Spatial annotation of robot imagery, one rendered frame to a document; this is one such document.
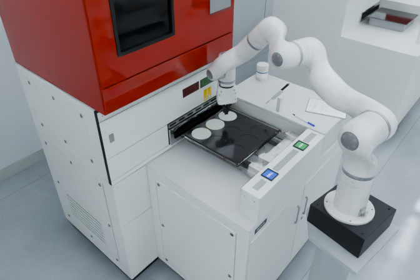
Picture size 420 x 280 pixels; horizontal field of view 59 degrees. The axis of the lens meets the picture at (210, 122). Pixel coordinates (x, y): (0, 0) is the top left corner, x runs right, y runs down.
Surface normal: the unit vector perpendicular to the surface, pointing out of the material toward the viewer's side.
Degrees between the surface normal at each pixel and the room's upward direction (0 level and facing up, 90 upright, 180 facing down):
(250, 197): 90
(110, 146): 90
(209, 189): 0
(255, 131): 0
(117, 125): 90
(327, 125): 0
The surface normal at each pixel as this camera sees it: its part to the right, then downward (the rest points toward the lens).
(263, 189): 0.00, -0.82
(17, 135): 0.76, 0.37
